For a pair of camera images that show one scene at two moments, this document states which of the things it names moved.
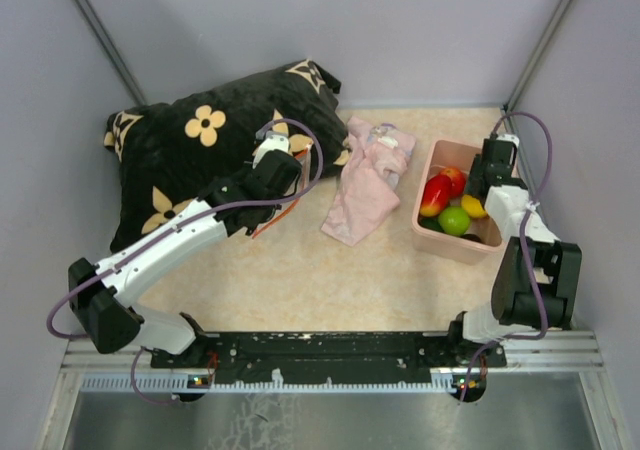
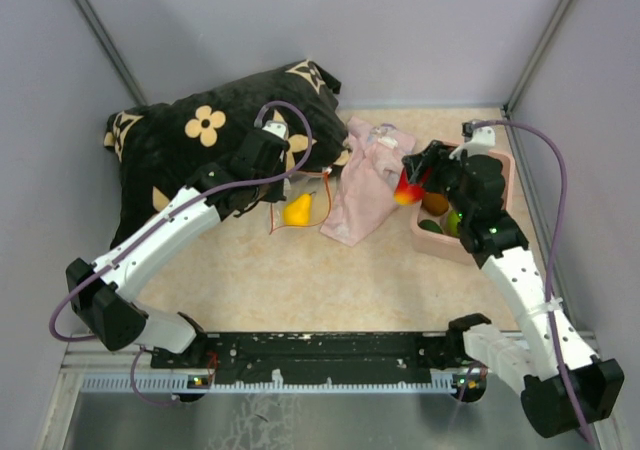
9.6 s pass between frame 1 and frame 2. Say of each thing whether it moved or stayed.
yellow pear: moved
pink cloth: stayed
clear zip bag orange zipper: moved
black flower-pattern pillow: stayed
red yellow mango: moved
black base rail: stayed
